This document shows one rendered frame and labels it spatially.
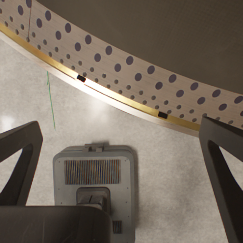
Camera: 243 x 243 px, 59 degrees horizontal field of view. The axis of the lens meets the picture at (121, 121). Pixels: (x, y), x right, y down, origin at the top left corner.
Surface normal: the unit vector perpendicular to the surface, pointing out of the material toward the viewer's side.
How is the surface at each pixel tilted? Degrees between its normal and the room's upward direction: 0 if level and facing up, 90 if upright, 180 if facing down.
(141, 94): 43
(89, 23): 62
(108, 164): 0
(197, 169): 0
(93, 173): 0
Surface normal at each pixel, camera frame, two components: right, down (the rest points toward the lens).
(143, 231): -0.03, 0.07
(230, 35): -0.30, 0.87
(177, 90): -0.26, 0.70
